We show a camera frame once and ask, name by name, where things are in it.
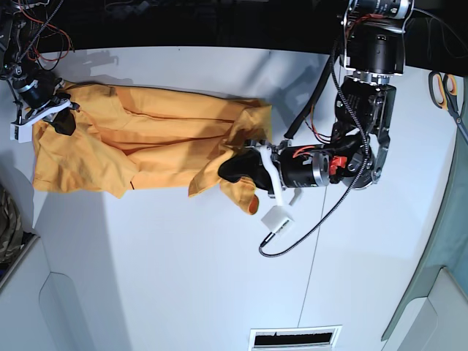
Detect camouflage cloth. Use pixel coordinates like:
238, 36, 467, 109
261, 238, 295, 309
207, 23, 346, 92
0, 186, 23, 264

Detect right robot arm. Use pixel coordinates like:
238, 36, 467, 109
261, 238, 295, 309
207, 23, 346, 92
1, 1, 80, 143

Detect orange handled scissors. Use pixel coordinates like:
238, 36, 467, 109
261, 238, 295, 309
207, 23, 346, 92
428, 71, 467, 143

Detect camera braided cable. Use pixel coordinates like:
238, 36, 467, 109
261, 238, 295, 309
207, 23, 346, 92
258, 39, 370, 257

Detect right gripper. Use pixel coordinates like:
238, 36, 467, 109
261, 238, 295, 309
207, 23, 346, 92
14, 71, 79, 136

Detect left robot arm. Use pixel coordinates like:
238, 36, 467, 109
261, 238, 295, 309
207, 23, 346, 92
219, 1, 414, 197

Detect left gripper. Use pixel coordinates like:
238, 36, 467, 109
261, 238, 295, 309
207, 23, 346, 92
218, 140, 331, 192

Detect yellow orange t-shirt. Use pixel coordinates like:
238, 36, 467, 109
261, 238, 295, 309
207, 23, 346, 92
33, 83, 272, 215

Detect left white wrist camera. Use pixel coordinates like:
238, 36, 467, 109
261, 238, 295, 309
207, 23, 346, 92
256, 145, 295, 235

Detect white floor vent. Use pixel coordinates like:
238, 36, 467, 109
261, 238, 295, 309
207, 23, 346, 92
249, 325, 342, 351

